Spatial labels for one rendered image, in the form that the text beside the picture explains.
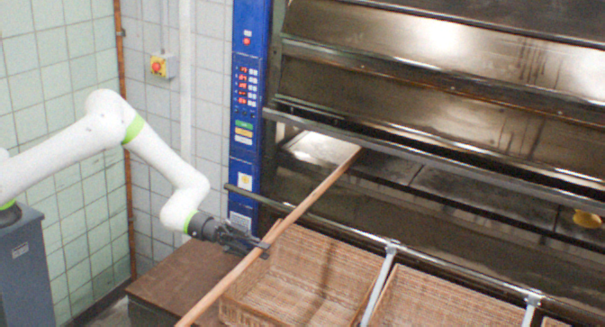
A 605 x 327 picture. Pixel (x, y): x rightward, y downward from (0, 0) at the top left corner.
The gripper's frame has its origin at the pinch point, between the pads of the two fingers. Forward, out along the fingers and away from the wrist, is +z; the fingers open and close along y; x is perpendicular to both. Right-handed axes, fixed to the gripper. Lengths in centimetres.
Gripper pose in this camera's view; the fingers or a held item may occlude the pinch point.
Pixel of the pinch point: (259, 249)
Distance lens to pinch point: 191.0
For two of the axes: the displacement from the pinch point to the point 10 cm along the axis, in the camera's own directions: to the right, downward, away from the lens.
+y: -0.9, 8.9, 4.5
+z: 8.9, 2.7, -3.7
